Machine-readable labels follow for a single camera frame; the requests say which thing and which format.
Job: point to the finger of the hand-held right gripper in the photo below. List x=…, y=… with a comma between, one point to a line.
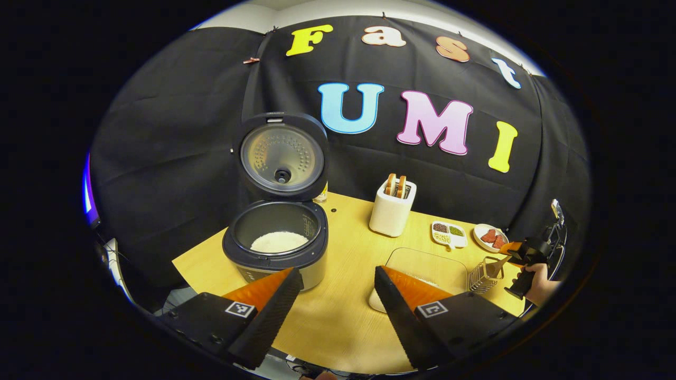
x=512, y=248

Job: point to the red meat piece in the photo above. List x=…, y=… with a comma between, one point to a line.
x=498, y=241
x=488, y=236

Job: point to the dark grey rice cooker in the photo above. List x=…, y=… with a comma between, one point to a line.
x=280, y=243

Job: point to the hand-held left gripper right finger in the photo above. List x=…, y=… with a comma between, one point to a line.
x=404, y=327

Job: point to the white divided bean dish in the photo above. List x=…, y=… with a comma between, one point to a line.
x=449, y=235

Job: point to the clear glass rice dish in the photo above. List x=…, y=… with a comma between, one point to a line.
x=422, y=266

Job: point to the small glass bottle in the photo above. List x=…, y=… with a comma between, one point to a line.
x=321, y=194

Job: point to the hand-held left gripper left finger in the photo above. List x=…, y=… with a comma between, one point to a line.
x=269, y=322

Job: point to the white toaster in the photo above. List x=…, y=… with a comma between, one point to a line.
x=391, y=216

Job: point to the glowing screen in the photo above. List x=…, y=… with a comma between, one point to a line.
x=88, y=195

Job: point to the white round plate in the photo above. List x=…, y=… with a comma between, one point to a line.
x=478, y=240

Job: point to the toast bread slice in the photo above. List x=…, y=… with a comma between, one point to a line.
x=390, y=184
x=401, y=187

